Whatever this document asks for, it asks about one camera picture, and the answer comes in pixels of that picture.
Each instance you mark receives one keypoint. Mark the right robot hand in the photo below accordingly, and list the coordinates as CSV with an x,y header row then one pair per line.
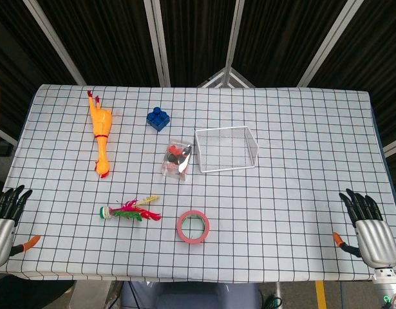
x,y
373,233

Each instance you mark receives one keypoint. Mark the pink tape roll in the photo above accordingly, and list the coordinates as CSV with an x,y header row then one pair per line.
x,y
193,226

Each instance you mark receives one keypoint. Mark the blue building block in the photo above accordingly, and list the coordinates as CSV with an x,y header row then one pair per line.
x,y
158,119

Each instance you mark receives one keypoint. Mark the clear plastic box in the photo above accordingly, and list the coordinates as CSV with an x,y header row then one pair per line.
x,y
225,148

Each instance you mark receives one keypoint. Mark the clear plastic toy package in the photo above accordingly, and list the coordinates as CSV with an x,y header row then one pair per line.
x,y
177,159

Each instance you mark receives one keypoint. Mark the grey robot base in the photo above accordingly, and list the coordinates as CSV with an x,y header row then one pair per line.
x,y
189,295

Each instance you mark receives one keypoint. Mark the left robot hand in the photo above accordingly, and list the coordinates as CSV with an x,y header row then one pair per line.
x,y
1,225

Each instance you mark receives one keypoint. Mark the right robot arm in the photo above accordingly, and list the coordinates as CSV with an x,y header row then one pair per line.
x,y
389,284

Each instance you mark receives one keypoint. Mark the white checkered tablecloth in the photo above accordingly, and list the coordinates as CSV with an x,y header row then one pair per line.
x,y
197,180

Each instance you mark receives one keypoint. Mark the orange rubber chicken toy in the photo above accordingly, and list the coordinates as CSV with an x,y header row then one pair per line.
x,y
101,128

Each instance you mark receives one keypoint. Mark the feathered shuttlecock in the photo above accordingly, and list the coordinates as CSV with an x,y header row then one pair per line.
x,y
127,212

